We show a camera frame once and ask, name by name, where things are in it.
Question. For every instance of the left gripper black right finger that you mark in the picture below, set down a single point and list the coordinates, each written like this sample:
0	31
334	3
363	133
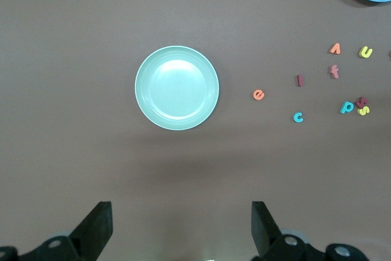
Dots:
275	245

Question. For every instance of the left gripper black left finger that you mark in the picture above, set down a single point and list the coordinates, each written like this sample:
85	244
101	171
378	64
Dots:
76	242

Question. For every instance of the teal foam letter c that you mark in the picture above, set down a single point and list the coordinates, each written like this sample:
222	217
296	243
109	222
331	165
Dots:
295	117

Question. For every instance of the orange foam letter e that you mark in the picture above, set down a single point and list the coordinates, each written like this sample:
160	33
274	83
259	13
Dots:
255	95

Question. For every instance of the dark red foam letter l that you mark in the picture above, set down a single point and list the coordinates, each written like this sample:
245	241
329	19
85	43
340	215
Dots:
300	80

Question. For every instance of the teal foam letter p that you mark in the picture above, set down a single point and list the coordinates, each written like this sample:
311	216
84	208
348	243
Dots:
344	107

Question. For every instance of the yellow foam letter s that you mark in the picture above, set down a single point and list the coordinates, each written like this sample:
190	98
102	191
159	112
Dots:
363	110

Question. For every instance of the green round plate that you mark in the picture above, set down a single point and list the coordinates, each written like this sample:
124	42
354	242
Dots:
177	90

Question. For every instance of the pink red foam letter f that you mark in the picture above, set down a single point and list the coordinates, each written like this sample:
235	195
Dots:
334	71

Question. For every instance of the orange foam letter v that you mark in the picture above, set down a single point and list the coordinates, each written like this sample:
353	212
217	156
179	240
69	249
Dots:
337	47

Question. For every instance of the yellow foam letter u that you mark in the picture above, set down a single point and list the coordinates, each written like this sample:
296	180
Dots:
362	53

